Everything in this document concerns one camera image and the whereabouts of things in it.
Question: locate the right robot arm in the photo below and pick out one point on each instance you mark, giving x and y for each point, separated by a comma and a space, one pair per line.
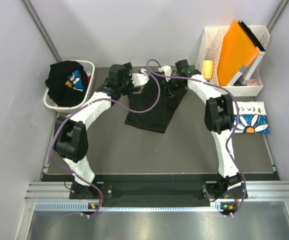
219, 119

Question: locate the white file organizer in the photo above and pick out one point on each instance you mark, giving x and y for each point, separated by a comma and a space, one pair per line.
210, 49

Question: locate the grey cable duct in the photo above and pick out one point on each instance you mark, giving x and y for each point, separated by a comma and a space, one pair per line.
61, 206

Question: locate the dark grey table mat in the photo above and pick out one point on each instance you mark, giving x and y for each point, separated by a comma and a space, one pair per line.
186, 147

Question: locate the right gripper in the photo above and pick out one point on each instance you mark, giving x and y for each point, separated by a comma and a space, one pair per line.
169, 92

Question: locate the yellow sponge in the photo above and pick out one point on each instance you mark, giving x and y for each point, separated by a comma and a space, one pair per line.
207, 69

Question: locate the folded white daisy t-shirt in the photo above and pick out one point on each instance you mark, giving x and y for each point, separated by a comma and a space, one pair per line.
252, 118

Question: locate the pink small item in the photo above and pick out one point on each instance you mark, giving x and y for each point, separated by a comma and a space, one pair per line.
252, 82

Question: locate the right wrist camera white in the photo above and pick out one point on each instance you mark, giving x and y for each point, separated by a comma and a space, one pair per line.
167, 71

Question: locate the white laundry basket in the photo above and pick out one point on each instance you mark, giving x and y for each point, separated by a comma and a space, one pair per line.
49, 103

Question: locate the red t-shirt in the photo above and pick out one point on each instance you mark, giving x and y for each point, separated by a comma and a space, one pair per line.
89, 80

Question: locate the black brushstroke print t-shirt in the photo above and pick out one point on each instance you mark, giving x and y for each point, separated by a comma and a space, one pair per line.
158, 118

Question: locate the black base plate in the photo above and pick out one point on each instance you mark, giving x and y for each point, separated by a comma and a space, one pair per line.
153, 190

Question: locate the aluminium frame rail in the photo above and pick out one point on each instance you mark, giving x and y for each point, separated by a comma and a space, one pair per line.
262, 191

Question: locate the black folder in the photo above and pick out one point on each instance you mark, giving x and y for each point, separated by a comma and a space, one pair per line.
251, 36

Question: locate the black daisy print t-shirt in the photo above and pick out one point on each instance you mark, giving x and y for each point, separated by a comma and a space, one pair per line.
67, 83

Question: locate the white grey binder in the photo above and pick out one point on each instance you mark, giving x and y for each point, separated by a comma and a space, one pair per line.
247, 74

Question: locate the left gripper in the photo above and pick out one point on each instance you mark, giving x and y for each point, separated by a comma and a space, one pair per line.
131, 88

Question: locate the orange folder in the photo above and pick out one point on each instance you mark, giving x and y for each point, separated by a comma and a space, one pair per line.
237, 53

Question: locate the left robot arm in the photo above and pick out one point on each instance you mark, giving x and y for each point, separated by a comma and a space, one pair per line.
72, 140

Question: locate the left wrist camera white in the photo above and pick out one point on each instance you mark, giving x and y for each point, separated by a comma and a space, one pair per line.
140, 79

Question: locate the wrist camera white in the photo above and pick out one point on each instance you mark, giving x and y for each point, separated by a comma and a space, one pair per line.
140, 79
167, 71

